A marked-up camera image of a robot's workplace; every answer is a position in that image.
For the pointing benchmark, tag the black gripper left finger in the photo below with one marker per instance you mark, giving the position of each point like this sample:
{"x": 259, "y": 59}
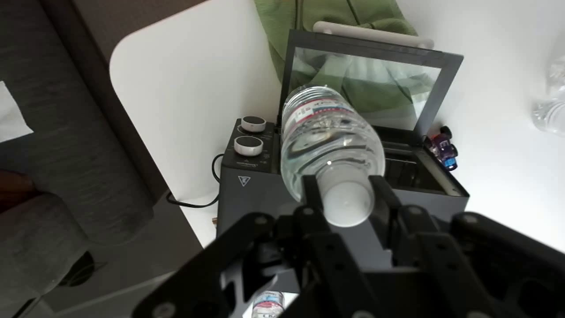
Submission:
{"x": 312, "y": 208}

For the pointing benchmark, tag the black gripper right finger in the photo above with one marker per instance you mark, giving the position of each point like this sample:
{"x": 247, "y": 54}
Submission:
{"x": 386, "y": 206}

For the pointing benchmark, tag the glass oven door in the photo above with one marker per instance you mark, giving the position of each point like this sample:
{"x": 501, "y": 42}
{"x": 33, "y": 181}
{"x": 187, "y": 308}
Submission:
{"x": 425, "y": 72}

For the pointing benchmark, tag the small blue red object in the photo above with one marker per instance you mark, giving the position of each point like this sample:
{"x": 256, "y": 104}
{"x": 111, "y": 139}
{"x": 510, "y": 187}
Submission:
{"x": 443, "y": 149}

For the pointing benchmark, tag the green cloth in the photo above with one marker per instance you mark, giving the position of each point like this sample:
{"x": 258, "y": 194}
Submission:
{"x": 358, "y": 21}

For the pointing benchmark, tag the white paper sheet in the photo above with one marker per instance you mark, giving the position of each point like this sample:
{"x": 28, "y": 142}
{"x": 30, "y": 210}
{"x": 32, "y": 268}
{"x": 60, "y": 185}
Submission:
{"x": 12, "y": 125}

